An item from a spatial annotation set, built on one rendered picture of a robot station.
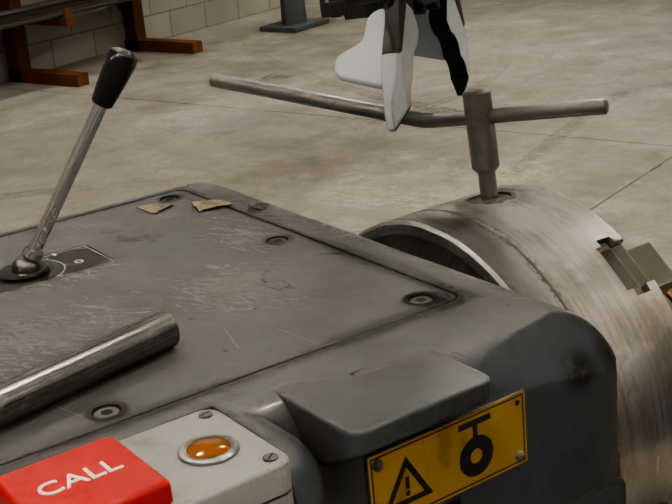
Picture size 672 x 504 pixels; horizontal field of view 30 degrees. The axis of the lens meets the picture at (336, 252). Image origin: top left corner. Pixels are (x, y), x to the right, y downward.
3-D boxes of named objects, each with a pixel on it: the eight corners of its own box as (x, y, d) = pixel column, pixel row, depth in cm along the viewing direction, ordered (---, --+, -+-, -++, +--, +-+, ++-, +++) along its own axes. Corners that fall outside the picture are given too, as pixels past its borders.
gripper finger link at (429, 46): (417, 73, 109) (381, -7, 102) (482, 67, 106) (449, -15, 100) (409, 99, 107) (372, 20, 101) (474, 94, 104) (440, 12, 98)
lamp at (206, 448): (201, 476, 57) (199, 460, 57) (179, 460, 59) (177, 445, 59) (240, 460, 58) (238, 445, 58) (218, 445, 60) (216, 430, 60)
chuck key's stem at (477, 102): (511, 229, 100) (493, 86, 97) (503, 236, 98) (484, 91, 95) (485, 230, 101) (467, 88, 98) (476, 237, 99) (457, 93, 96)
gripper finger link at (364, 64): (336, 135, 95) (352, 26, 97) (408, 130, 92) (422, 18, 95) (318, 117, 92) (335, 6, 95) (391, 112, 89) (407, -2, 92)
